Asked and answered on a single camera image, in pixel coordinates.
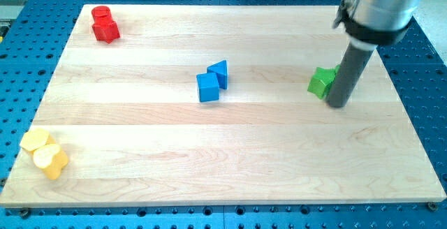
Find green star block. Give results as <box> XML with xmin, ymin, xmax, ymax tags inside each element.
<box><xmin>307</xmin><ymin>65</ymin><xmax>340</xmax><ymax>99</ymax></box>

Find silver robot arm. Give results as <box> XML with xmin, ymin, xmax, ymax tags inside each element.
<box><xmin>332</xmin><ymin>0</ymin><xmax>421</xmax><ymax>52</ymax></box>

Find wooden board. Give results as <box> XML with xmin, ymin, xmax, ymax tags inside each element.
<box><xmin>1</xmin><ymin>4</ymin><xmax>446</xmax><ymax>207</ymax></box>

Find red star block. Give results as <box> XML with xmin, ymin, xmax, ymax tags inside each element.
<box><xmin>92</xmin><ymin>20</ymin><xmax>120</xmax><ymax>43</ymax></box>

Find blue cube block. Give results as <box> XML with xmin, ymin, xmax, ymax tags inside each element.
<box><xmin>196</xmin><ymin>73</ymin><xmax>220</xmax><ymax>102</ymax></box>

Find blue triangle block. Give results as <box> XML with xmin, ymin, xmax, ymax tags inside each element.
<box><xmin>207</xmin><ymin>60</ymin><xmax>228</xmax><ymax>89</ymax></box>

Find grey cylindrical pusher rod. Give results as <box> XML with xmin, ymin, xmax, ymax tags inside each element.
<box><xmin>326</xmin><ymin>39</ymin><xmax>376</xmax><ymax>108</ymax></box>

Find red cylinder block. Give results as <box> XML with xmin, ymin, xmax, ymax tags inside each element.
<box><xmin>91</xmin><ymin>6</ymin><xmax>112</xmax><ymax>24</ymax></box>

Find yellow heart block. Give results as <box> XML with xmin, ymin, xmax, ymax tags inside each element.
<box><xmin>33</xmin><ymin>144</ymin><xmax>69</xmax><ymax>180</ymax></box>

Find yellow hexagon block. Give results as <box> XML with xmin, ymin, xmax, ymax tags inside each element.
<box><xmin>20</xmin><ymin>128</ymin><xmax>55</xmax><ymax>154</ymax></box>

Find blue perforated table plate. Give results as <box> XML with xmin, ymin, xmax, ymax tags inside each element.
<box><xmin>1</xmin><ymin>0</ymin><xmax>446</xmax><ymax>228</ymax></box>

